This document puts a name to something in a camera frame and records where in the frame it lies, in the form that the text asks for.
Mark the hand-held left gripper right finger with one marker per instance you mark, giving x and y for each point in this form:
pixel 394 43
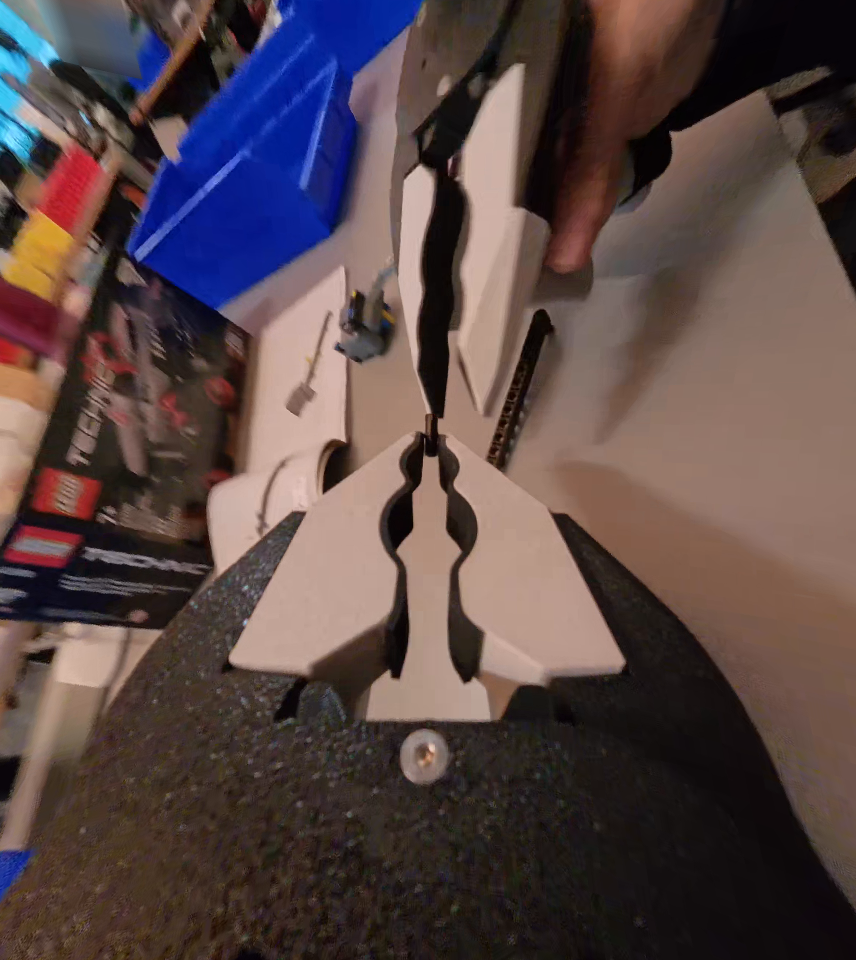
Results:
pixel 540 592

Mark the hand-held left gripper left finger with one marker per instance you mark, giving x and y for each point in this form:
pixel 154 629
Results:
pixel 308 592

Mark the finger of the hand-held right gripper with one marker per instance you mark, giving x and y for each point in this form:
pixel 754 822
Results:
pixel 499 225
pixel 411 255

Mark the small black toy pin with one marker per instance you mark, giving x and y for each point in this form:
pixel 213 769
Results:
pixel 432 435

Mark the person's right hand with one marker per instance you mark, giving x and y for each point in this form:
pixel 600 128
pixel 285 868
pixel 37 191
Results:
pixel 638 67

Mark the grey blue toy brick assembly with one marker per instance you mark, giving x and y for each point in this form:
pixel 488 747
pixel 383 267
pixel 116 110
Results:
pixel 366 322

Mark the white instruction booklet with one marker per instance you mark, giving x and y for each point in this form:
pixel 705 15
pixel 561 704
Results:
pixel 297 360

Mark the black perforated toy beam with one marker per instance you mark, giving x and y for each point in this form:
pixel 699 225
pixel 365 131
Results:
pixel 522 382

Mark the black toy set box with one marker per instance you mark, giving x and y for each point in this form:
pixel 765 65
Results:
pixel 135 420

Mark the wooden stick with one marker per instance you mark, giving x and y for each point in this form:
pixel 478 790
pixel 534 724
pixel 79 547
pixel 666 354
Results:
pixel 169 67

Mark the red box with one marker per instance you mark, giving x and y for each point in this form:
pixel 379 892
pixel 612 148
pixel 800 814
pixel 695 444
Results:
pixel 72 187

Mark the yellow box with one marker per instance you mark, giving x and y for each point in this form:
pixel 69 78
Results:
pixel 38 251

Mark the maroon box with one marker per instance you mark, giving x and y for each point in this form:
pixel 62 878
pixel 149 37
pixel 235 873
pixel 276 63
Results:
pixel 8 315

